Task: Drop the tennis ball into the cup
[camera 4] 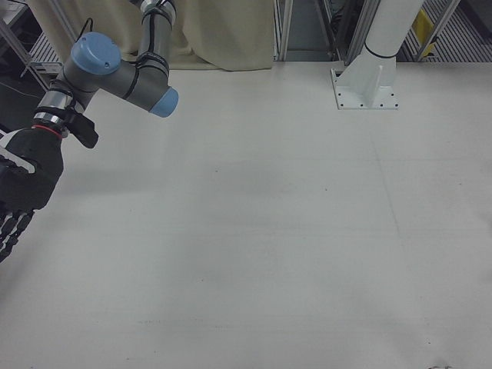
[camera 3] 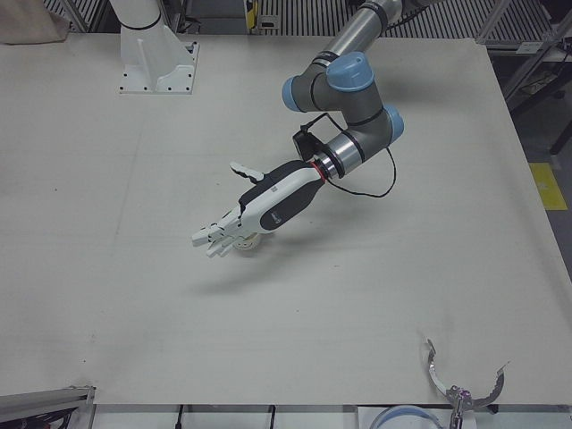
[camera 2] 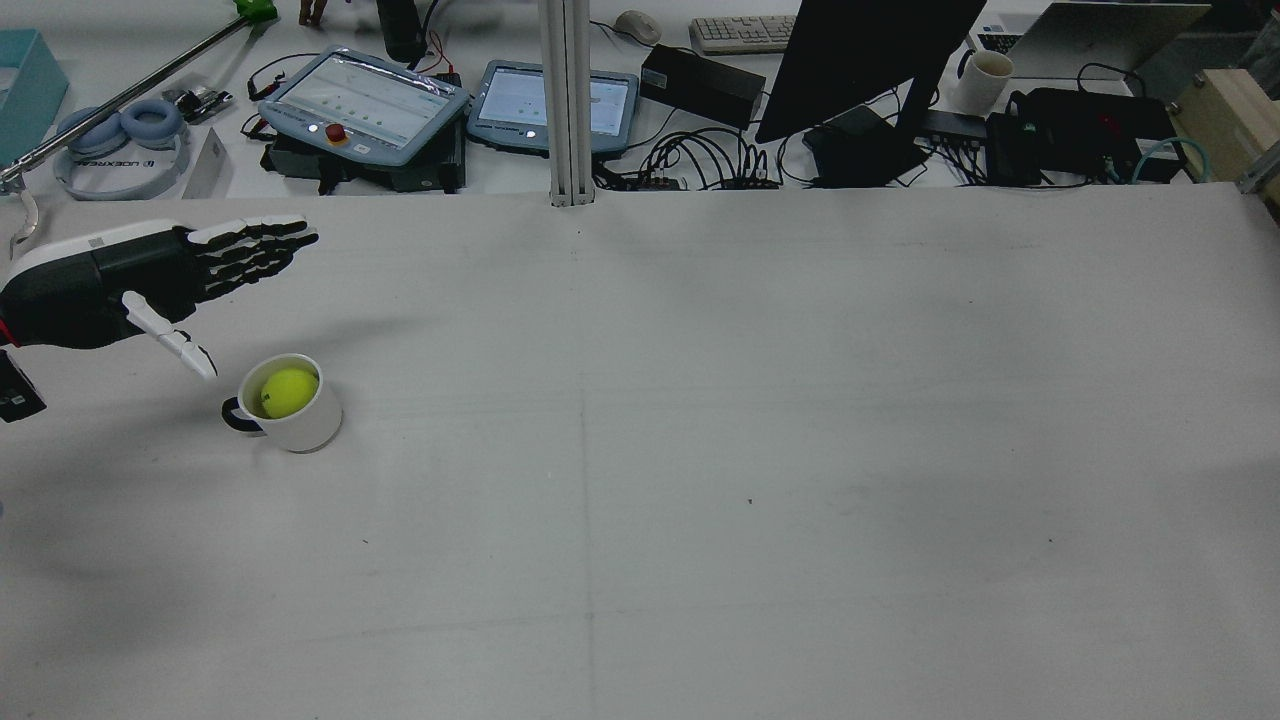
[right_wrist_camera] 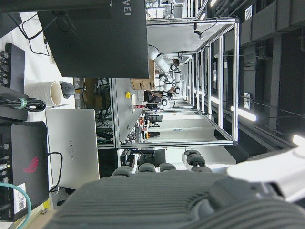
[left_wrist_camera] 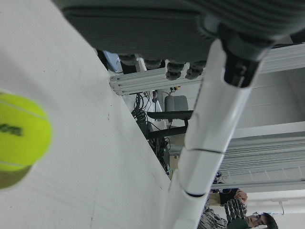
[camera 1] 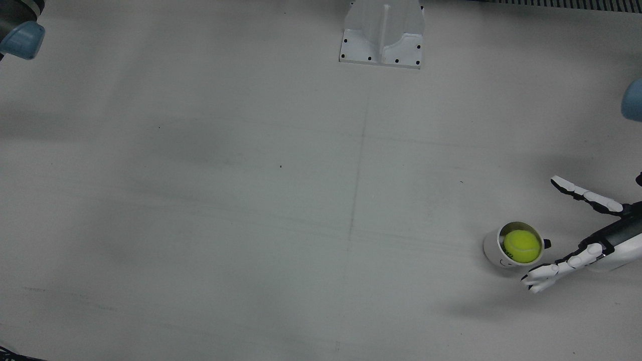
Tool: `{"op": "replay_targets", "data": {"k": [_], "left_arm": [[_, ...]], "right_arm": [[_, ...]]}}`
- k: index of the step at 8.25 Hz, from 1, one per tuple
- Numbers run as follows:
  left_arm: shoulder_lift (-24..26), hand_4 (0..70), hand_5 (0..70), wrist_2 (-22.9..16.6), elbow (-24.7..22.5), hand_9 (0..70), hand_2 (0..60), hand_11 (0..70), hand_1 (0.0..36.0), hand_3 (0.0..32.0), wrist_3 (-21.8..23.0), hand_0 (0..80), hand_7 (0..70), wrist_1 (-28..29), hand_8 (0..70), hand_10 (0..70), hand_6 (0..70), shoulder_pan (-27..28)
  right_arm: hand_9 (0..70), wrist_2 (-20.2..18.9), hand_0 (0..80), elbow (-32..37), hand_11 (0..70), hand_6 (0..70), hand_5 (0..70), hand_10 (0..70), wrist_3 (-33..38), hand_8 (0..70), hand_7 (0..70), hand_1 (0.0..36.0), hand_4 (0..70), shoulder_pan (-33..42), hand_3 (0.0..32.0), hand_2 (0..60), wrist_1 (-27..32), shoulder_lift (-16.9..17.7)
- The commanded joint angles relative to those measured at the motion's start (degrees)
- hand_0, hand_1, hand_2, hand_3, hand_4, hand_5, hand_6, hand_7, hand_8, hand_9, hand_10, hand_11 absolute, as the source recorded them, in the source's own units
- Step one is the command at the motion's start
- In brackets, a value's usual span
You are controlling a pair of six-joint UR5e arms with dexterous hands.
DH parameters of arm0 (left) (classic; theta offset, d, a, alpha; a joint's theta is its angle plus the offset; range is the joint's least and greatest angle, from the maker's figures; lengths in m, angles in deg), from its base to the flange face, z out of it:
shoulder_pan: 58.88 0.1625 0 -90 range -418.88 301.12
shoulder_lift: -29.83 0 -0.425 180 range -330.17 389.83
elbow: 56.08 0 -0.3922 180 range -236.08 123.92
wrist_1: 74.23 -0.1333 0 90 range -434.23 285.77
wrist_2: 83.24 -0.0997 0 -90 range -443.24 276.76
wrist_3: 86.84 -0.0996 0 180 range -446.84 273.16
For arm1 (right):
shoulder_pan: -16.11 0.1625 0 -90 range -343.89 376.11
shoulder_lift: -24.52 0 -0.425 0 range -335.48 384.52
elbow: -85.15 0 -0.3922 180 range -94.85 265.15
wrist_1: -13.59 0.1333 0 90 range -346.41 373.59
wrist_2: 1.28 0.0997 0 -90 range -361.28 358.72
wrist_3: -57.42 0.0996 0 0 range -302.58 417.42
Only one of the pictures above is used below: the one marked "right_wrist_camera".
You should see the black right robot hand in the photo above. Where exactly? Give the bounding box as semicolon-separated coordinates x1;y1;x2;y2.
46;135;305;229

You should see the white textured cup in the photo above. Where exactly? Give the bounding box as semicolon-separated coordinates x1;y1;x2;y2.
24;81;64;106

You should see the grey workbench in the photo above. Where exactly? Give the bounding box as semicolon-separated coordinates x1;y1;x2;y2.
110;78;150;146

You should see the silver Huawei laptop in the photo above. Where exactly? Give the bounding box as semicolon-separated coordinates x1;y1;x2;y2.
45;108;101;189

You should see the cardboard box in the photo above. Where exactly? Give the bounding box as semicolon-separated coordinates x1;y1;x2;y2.
130;78;156;91

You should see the black mini PC red logo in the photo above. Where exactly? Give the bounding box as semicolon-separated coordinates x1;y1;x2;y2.
0;121;50;222

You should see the white humanoid robot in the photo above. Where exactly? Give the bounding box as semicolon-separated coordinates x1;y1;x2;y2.
147;44;182;107

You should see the black computer mouse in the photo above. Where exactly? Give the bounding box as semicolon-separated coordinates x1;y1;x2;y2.
59;81;77;99

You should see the long ceiling light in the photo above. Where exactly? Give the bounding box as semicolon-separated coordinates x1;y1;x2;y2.
292;134;305;146

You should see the black Huawei monitor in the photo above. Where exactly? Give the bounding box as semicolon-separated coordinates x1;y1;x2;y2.
0;0;150;79

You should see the black port hub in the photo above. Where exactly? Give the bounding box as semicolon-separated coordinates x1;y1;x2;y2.
0;43;25;93

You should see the thin black cable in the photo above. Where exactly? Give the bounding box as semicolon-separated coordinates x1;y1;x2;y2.
46;152;63;193

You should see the teal network cable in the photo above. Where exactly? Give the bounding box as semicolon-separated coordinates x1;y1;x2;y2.
0;182;33;221

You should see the aluminium cage frame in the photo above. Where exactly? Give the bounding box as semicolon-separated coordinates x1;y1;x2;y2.
115;16;240;146

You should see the black cable bundle green tie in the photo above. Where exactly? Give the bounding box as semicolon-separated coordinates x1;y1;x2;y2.
0;94;47;112

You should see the black monitor cable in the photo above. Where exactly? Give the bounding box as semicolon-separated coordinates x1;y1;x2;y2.
7;12;51;57

